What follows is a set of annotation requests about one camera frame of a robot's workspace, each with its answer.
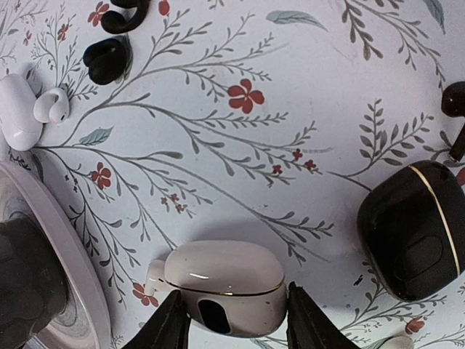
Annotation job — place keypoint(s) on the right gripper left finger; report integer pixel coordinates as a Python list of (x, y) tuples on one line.
[(167, 328)]

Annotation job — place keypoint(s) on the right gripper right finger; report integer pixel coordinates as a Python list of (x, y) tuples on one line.
[(308, 325)]

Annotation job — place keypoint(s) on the cream earbud case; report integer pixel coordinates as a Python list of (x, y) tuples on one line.
[(235, 288)]

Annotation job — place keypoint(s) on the black case with gold line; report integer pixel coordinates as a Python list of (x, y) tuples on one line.
[(411, 227)]

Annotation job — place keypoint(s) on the black stem earbud near case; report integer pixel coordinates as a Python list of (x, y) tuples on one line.
[(452, 105)]

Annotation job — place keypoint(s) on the grey ceramic plate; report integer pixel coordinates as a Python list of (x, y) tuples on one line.
[(85, 322)]

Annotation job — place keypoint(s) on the white stem earbud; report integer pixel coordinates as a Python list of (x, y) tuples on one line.
[(396, 342)]

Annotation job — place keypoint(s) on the dark glass mug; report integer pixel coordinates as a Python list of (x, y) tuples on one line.
[(34, 289)]

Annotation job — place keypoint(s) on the white clip earbud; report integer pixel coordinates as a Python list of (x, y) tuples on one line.
[(52, 106)]

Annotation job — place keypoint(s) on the black clip earbud lower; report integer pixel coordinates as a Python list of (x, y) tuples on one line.
[(106, 61)]

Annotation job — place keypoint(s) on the black clip earbud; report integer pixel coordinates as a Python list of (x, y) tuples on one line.
[(115, 23), (106, 61)]

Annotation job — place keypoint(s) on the black clip earbud upper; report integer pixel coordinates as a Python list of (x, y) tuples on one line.
[(115, 23)]

